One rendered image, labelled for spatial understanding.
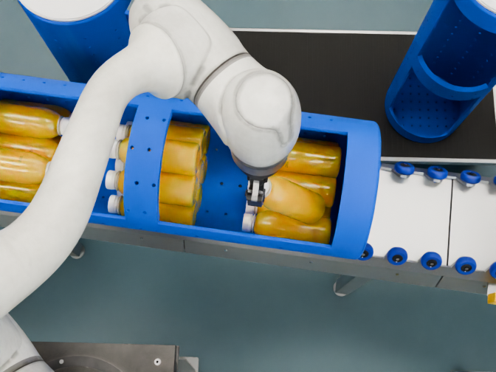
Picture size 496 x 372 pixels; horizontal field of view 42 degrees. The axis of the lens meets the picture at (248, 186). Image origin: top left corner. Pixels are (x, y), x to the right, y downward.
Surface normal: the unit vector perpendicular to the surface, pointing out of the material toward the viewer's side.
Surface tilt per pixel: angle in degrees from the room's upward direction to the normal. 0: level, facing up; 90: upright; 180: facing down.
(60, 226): 47
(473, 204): 0
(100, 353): 5
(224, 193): 4
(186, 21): 21
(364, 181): 8
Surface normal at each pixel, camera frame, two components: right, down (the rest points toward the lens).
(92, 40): 0.29, 0.92
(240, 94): -0.15, -0.19
